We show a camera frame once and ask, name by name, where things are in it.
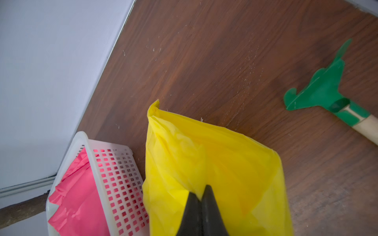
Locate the plain yellow raincoat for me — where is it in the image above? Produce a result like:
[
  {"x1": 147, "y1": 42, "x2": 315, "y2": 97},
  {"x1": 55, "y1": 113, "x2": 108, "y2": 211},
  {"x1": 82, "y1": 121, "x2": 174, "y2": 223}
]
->
[{"x1": 143, "y1": 101, "x2": 294, "y2": 236}]

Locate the pink raincoat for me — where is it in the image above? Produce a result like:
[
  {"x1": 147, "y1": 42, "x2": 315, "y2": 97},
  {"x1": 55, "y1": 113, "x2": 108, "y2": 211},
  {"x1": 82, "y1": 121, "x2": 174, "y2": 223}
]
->
[{"x1": 48, "y1": 149, "x2": 110, "y2": 236}]

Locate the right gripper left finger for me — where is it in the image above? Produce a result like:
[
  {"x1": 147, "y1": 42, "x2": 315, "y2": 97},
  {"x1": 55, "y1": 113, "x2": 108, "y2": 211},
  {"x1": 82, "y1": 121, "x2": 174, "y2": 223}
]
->
[{"x1": 176, "y1": 192, "x2": 203, "y2": 236}]

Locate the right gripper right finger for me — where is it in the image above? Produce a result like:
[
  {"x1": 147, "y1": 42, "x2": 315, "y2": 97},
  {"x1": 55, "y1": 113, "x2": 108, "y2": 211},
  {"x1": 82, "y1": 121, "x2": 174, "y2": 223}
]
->
[{"x1": 201, "y1": 185, "x2": 229, "y2": 236}]

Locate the white plastic perforated basket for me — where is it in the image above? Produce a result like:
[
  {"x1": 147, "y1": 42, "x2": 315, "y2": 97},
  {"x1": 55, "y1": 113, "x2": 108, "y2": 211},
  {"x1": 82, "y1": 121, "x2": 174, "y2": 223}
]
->
[{"x1": 49, "y1": 131, "x2": 150, "y2": 236}]

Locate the green toy rake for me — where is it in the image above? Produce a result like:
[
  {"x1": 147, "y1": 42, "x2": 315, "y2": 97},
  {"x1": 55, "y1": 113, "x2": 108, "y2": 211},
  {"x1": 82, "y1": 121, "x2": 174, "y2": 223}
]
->
[{"x1": 283, "y1": 39, "x2": 378, "y2": 144}]

